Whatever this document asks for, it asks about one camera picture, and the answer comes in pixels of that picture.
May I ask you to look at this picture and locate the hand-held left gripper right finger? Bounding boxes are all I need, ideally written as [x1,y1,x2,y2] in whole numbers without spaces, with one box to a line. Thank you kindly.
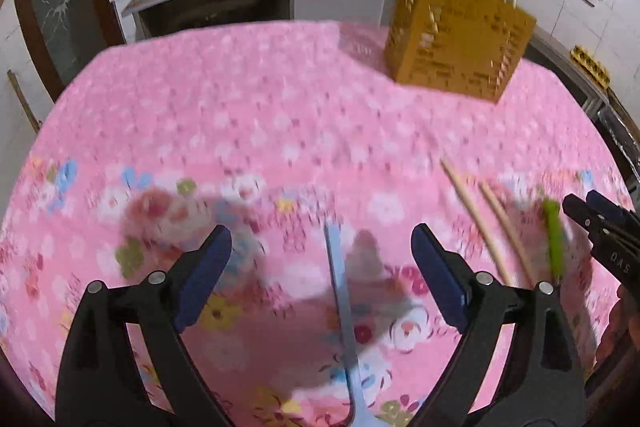
[410,223,587,427]

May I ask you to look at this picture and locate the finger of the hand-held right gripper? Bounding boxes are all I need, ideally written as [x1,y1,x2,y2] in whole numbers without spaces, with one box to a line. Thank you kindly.
[562,194,640,293]
[586,190,640,250]

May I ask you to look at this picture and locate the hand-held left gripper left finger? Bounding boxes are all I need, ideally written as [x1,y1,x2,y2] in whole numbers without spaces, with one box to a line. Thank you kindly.
[54,223,237,427]

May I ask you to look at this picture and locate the green-handled metal fork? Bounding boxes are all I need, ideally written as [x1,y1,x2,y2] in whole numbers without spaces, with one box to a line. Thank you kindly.
[542,199,567,281]

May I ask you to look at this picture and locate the light blue silicone spoon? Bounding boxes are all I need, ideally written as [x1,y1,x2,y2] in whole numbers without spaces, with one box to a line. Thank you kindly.
[323,222,372,427]

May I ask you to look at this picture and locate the yellow slotted utensil holder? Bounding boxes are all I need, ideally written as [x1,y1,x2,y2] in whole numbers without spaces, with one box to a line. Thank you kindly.
[384,0,537,104]

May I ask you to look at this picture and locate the person's right hand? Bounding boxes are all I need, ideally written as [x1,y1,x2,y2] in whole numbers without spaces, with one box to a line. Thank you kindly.
[606,284,640,360]

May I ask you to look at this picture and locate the yellow egg tray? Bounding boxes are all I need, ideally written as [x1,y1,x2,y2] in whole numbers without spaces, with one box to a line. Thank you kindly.
[570,45,612,88]

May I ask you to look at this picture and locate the kitchen counter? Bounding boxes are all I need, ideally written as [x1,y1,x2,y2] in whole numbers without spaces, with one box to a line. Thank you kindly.
[525,27,616,118]

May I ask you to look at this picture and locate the pink floral tablecloth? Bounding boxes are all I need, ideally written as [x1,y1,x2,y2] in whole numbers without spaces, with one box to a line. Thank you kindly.
[0,19,640,427]

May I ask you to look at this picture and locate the wooden stick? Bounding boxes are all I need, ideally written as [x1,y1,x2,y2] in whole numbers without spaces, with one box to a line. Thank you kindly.
[6,69,44,134]

